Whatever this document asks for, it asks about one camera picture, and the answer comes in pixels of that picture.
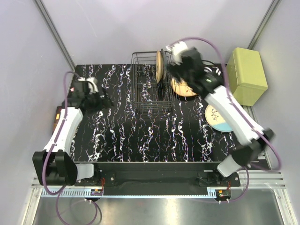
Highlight teal glazed plate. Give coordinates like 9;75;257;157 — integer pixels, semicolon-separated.
160;49;166;82

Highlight cream bird plate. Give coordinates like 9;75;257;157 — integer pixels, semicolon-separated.
156;51;163;83
171;78;197;97

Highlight white plate blue band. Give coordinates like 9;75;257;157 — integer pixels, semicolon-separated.
205;105;233;133

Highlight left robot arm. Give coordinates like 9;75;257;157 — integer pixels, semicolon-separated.
32;77;113;186

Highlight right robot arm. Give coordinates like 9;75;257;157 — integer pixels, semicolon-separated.
166;39;274;186

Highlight white black headphones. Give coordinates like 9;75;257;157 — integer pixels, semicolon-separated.
202;60;223;81

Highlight orange cover book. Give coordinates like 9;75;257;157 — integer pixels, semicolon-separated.
53;106;61;132

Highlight green storage box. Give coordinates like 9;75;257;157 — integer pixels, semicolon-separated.
226;47;268;106

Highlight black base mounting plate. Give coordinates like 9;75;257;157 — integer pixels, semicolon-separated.
76;162;240;187

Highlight dark wire dish rack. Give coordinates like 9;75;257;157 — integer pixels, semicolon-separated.
130;50;175;113

